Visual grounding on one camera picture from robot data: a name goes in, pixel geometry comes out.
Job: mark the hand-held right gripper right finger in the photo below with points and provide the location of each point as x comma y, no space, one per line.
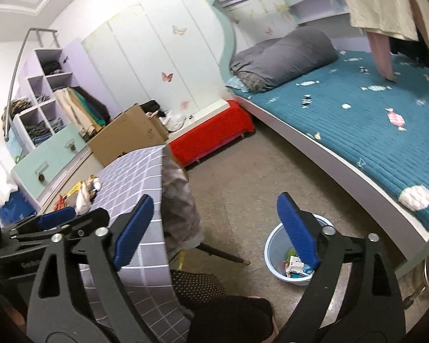
298,232

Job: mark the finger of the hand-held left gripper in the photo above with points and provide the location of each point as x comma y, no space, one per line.
89,219
57,217

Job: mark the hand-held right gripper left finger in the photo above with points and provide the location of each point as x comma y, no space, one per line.
132,232

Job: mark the red wrapper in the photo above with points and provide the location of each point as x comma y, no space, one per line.
59,203

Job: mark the pink white plastic bag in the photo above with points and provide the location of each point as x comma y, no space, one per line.
83,202

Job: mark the green cucumber print packet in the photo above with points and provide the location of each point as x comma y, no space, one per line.
293,252

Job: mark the yellow green packet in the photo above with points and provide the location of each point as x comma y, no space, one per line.
73,190

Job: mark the light blue plastic bin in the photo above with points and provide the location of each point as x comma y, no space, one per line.
275,253

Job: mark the white torn wrapper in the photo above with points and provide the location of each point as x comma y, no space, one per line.
295,266

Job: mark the small white bottle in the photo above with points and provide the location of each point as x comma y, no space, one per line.
97,185

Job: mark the blue packet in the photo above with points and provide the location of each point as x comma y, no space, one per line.
307,270

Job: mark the person's left hand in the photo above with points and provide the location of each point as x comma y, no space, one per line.
12,316

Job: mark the blue plastic crate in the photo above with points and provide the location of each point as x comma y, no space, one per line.
14,209

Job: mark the grey checked round table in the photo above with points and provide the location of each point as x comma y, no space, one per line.
143,171

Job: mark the lilac stair storage cabinet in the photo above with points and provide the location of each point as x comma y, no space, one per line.
53,146

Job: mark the folded jeans stack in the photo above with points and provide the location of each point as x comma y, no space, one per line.
39,132

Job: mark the black dotted stool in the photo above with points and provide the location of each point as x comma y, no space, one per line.
196,286

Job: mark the camouflage clothes pile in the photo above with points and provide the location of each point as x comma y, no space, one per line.
19,106

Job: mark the brown cardboard box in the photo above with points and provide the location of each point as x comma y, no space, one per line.
121,135

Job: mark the person's leg in black trousers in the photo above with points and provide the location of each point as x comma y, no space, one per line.
232,318

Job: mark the cream hanging jacket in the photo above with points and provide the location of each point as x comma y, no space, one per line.
71,109

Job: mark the teal quilted bed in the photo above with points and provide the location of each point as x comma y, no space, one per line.
343,132

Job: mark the green hanging garment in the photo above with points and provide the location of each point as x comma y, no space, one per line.
91,109

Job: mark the black hanging coat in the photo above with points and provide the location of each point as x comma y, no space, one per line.
96,102

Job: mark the red covered bench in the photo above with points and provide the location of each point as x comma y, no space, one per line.
207,132

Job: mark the black clothes heap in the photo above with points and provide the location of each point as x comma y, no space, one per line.
152,106

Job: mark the folded black clothes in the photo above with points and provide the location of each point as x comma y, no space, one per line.
53,68

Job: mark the grey metal handrail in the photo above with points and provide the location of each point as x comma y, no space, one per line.
19,53

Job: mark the pink butterfly sticker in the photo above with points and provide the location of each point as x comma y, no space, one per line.
167,77

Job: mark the light blue pillow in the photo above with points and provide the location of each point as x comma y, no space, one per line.
236,85

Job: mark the grey rolled duvet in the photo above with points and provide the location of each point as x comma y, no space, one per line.
286,53

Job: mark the white wardrobe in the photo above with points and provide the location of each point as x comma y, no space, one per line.
146,50

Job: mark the pink hanging garment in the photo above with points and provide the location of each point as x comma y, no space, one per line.
379,53

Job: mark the pale butterfly sticker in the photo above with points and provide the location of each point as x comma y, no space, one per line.
178,30

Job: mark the dark hanging garments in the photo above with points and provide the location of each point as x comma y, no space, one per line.
414,48

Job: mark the cream hanging sweater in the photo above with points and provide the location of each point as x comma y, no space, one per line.
379,0

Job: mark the teal bunk bed frame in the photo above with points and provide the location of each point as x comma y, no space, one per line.
307,139

